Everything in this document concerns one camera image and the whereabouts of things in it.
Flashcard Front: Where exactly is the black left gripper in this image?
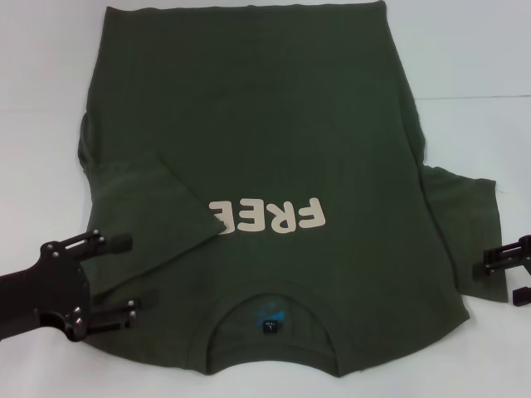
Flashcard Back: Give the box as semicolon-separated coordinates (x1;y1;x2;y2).
0;230;161;343

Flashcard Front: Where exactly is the dark green FREE t-shirt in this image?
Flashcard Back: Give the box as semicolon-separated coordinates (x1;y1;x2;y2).
77;2;509;379

